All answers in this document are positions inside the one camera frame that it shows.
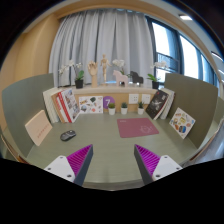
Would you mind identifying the purple round number sign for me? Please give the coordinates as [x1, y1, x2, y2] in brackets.
[103, 96, 115, 109]

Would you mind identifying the pink horse figure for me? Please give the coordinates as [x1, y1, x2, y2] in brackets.
[113, 70, 128, 86]

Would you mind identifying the green right desk partition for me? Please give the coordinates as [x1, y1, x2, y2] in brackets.
[164, 73, 218, 147]

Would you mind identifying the green desk partition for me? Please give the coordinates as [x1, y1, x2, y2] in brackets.
[2, 73, 54, 156]
[164, 73, 218, 147]

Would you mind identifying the small potted plant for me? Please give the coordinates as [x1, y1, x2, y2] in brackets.
[121, 102, 128, 115]
[138, 101, 144, 115]
[108, 103, 116, 115]

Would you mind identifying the white wall socket left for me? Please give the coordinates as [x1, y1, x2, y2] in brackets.
[129, 94, 139, 104]

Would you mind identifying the small potted plant right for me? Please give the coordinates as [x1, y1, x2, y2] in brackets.
[138, 101, 144, 115]

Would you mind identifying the colourful sticker card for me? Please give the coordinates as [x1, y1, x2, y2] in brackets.
[170, 108, 196, 139]

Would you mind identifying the red and white book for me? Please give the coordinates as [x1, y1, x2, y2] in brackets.
[58, 88, 80, 123]

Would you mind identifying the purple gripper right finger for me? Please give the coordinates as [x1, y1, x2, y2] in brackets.
[134, 144, 182, 185]

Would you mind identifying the wooden hand model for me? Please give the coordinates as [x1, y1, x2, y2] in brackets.
[87, 61, 98, 88]

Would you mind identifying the sticker picture card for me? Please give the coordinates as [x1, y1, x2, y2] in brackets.
[79, 96, 103, 114]

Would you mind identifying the wooden mannequin figure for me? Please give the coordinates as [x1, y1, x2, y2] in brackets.
[100, 55, 111, 78]

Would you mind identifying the wooden shelf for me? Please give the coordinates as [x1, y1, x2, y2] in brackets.
[72, 84, 156, 112]

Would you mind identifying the white book stack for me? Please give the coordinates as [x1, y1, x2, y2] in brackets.
[43, 87, 61, 123]

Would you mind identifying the black cover book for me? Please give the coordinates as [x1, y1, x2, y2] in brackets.
[145, 90, 169, 120]

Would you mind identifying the green left desk partition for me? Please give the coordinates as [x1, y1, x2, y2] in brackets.
[2, 73, 54, 156]

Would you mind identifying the white orchid behind horse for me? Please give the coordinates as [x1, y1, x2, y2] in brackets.
[112, 59, 128, 75]

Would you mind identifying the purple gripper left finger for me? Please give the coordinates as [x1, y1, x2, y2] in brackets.
[45, 144, 93, 186]

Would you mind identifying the black computer mouse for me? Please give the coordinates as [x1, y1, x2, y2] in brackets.
[60, 130, 76, 141]

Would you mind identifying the white book behind black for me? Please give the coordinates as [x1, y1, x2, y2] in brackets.
[160, 88, 175, 119]

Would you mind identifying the black horse figure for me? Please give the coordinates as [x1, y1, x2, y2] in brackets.
[130, 71, 144, 84]

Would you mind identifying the white orchid pot right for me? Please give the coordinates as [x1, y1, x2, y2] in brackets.
[147, 61, 167, 89]

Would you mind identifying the white wall socket right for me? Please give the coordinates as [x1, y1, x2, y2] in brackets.
[142, 94, 151, 104]

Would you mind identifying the pink mouse pad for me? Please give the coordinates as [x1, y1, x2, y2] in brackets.
[117, 118, 159, 138]

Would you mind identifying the small potted plant left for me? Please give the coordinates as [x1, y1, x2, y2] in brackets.
[108, 103, 116, 115]

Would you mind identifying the small potted plant middle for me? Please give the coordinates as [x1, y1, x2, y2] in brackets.
[121, 102, 128, 115]

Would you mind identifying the white wall socket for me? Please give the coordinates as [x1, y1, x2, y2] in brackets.
[142, 94, 151, 104]
[129, 94, 139, 104]

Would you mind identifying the white orchid black pot left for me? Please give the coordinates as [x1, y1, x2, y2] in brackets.
[59, 60, 84, 89]

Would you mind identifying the beige wooden board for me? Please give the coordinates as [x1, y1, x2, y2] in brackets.
[25, 110, 52, 146]

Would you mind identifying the grey curtain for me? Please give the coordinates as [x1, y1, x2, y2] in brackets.
[49, 9, 153, 86]

